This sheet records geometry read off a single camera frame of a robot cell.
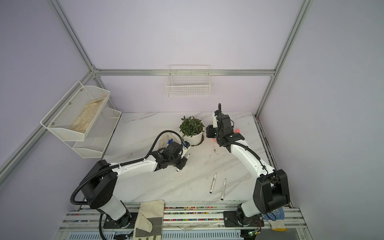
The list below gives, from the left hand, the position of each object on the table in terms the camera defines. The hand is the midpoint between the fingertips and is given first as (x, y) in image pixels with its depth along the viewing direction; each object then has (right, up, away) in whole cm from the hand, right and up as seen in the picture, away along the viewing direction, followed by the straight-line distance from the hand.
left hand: (184, 160), depth 88 cm
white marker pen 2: (-4, -6, -2) cm, 7 cm away
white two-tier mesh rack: (-56, +9, +3) cm, 57 cm away
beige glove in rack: (-52, +22, -12) cm, 58 cm away
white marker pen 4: (+23, -16, -5) cm, 28 cm away
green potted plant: (+5, +18, +3) cm, 19 cm away
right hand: (+14, +19, -3) cm, 24 cm away
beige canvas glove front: (-16, -28, -16) cm, 36 cm away
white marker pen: (-12, +9, +16) cm, 22 cm away
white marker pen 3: (+16, -14, -4) cm, 22 cm away
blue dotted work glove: (+48, -27, -13) cm, 57 cm away
